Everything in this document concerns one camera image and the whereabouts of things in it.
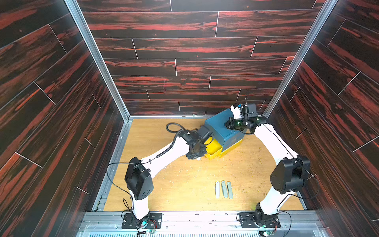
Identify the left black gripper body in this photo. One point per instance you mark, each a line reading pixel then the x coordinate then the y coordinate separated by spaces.
pixel 199 152

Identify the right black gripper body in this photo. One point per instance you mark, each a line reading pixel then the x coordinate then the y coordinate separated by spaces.
pixel 234 123

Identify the yellow drawer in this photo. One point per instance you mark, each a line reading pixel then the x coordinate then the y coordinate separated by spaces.
pixel 213 148

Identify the teal yellow drawer cabinet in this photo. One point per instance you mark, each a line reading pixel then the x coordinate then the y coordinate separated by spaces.
pixel 229 139

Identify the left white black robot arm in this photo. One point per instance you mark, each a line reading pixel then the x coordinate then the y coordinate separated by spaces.
pixel 140 173

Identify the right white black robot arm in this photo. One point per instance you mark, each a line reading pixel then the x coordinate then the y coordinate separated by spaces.
pixel 290 174

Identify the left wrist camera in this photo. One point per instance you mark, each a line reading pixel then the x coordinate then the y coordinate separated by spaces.
pixel 204 132

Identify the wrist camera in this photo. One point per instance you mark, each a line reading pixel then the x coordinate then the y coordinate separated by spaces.
pixel 204 132
pixel 245 111

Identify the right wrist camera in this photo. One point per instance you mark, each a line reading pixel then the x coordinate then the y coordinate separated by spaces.
pixel 245 111

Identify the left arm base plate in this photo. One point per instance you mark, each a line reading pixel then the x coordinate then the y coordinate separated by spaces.
pixel 151 221

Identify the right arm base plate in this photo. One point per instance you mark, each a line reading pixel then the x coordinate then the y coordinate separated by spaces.
pixel 258 220

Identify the aluminium front rail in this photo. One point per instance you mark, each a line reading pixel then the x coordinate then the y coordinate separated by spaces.
pixel 203 224

